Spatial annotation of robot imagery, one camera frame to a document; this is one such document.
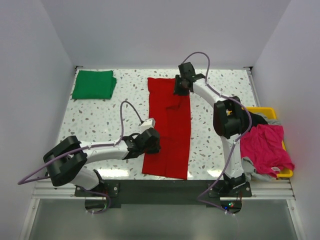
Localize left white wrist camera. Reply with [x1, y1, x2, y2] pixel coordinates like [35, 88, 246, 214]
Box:
[140, 118, 156, 132]

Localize yellow plastic bin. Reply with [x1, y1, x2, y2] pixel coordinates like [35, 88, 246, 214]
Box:
[247, 106, 293, 179]

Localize aluminium table frame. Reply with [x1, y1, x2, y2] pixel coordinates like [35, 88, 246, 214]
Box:
[18, 65, 308, 240]

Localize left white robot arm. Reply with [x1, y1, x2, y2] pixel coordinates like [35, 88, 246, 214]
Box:
[43, 127, 161, 196]

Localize pink t shirt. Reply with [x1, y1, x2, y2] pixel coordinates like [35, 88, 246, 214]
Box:
[240, 124, 295, 178]

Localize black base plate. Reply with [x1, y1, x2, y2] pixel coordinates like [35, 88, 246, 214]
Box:
[74, 179, 252, 213]

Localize folded green t shirt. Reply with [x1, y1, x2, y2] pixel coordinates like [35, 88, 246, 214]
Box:
[71, 70, 117, 100]

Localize black t shirt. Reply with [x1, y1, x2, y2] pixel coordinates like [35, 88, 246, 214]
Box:
[250, 113, 268, 127]

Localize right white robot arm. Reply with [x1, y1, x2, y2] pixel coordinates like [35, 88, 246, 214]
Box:
[173, 62, 252, 197]

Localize red t shirt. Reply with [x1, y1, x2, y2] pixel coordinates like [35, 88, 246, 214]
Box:
[142, 77, 191, 180]

